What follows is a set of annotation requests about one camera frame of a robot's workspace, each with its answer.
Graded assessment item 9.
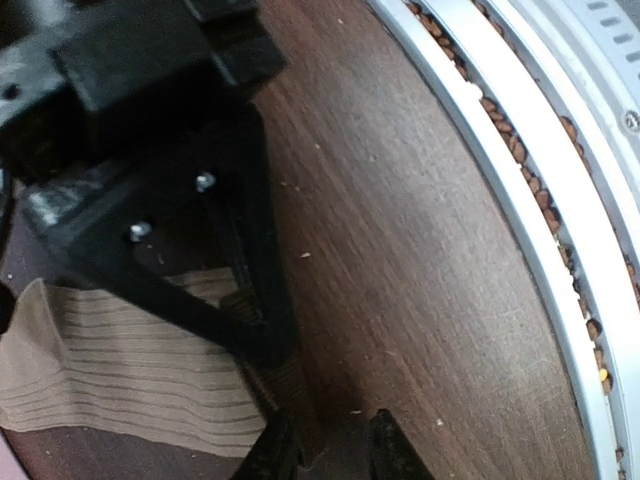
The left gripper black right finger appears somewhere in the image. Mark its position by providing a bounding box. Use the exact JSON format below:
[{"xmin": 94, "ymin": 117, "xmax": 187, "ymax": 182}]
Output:
[{"xmin": 234, "ymin": 409, "xmax": 434, "ymax": 480}]

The tan brown sock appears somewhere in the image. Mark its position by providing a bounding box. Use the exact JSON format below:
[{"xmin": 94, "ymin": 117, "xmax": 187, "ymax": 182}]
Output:
[{"xmin": 0, "ymin": 267, "xmax": 311, "ymax": 464}]

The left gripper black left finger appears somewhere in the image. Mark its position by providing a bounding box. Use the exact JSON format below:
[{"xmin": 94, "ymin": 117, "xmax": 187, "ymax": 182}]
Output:
[{"xmin": 19, "ymin": 105, "xmax": 299, "ymax": 366}]

